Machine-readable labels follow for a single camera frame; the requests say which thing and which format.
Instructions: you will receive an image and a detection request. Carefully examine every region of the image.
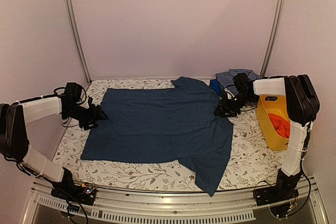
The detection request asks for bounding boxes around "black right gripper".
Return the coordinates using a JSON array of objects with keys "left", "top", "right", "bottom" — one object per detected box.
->
[{"left": 214, "top": 92, "right": 255, "bottom": 117}]

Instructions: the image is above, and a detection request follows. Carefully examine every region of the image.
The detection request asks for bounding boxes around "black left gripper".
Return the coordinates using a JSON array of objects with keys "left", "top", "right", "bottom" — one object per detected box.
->
[{"left": 64, "top": 103, "right": 109, "bottom": 130}]

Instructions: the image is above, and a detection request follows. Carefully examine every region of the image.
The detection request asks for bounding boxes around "blue checkered button shirt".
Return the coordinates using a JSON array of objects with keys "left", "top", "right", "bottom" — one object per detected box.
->
[{"left": 215, "top": 69, "right": 262, "bottom": 95}]

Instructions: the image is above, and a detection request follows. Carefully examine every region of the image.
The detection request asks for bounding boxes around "grey blue garment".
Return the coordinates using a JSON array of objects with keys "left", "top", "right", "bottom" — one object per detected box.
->
[{"left": 81, "top": 77, "right": 233, "bottom": 196}]

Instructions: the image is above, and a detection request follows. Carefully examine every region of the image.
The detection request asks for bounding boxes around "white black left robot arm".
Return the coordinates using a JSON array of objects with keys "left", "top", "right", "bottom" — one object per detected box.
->
[{"left": 1, "top": 82, "right": 108, "bottom": 200}]

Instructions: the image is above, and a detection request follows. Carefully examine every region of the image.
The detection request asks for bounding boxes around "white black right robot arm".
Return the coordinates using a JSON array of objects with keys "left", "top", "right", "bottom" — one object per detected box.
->
[{"left": 214, "top": 73, "right": 320, "bottom": 201}]

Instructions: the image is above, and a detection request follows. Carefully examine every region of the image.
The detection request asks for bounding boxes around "yellow plastic laundry basket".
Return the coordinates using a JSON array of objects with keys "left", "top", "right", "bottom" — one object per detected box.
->
[{"left": 256, "top": 95, "right": 289, "bottom": 151}]

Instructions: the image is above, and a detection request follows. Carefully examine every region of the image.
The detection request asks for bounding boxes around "folded royal blue garment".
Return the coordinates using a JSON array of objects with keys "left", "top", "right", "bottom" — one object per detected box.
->
[{"left": 209, "top": 79, "right": 222, "bottom": 97}]

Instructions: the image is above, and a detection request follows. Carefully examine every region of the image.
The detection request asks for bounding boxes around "floral patterned table cloth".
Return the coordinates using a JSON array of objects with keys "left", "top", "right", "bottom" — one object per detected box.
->
[{"left": 52, "top": 78, "right": 296, "bottom": 192}]

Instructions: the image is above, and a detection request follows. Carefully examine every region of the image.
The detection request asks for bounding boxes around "orange garment in basket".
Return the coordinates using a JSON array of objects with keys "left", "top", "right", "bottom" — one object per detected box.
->
[{"left": 268, "top": 113, "right": 290, "bottom": 138}]

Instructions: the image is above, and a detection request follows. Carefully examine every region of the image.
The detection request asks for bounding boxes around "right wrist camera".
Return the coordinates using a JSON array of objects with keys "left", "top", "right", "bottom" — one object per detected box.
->
[{"left": 222, "top": 89, "right": 235, "bottom": 100}]

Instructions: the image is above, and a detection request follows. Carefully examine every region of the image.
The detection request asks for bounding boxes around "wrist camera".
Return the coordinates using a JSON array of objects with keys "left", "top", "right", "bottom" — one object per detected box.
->
[
  {"left": 87, "top": 97, "right": 93, "bottom": 108},
  {"left": 222, "top": 89, "right": 235, "bottom": 100}
]

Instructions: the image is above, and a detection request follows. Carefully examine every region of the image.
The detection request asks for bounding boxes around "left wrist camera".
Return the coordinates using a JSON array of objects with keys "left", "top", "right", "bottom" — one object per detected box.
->
[{"left": 87, "top": 97, "right": 93, "bottom": 108}]

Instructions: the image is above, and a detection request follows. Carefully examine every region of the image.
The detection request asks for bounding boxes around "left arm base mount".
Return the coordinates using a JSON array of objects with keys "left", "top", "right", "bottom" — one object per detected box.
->
[{"left": 51, "top": 172, "right": 96, "bottom": 206}]

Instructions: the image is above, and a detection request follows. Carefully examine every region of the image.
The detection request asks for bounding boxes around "right aluminium frame post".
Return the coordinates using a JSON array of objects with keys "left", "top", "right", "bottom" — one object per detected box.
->
[{"left": 260, "top": 0, "right": 285, "bottom": 77}]

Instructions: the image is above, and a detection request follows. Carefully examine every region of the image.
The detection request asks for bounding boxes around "aluminium frame post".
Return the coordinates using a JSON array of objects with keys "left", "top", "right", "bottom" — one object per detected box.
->
[
  {"left": 64, "top": 0, "right": 92, "bottom": 84},
  {"left": 260, "top": 0, "right": 285, "bottom": 77}
]

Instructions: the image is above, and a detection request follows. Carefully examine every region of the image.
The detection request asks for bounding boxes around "aluminium front rail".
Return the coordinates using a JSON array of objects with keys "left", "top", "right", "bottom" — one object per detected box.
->
[{"left": 23, "top": 178, "right": 330, "bottom": 223}]

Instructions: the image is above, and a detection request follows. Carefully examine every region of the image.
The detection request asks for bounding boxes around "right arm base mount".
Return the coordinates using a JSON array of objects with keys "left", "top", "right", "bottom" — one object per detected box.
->
[{"left": 253, "top": 180, "right": 299, "bottom": 219}]

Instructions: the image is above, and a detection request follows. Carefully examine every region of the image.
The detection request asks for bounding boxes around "left aluminium frame post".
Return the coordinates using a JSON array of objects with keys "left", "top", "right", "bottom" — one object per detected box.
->
[{"left": 64, "top": 0, "right": 92, "bottom": 84}]

